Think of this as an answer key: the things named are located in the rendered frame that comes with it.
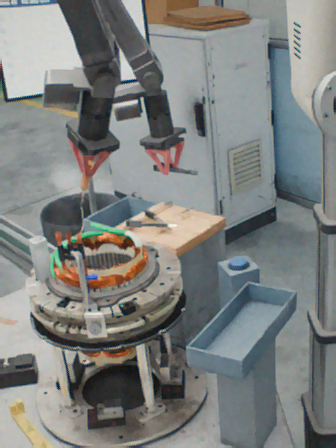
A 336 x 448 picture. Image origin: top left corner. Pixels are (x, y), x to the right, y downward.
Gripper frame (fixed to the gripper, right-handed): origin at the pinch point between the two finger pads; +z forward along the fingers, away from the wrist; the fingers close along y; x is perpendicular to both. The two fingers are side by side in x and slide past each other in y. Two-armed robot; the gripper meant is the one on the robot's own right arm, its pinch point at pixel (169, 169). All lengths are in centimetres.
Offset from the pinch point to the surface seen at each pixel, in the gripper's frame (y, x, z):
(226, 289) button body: 13.3, 22.8, 20.1
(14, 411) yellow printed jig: 57, -6, 34
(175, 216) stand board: 1.3, 0.3, 11.8
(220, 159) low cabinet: -156, -111, 72
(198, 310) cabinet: 9.6, 10.0, 31.5
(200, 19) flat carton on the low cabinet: -166, -116, -2
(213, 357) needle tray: 42, 43, 12
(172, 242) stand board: 12.7, 8.8, 11.5
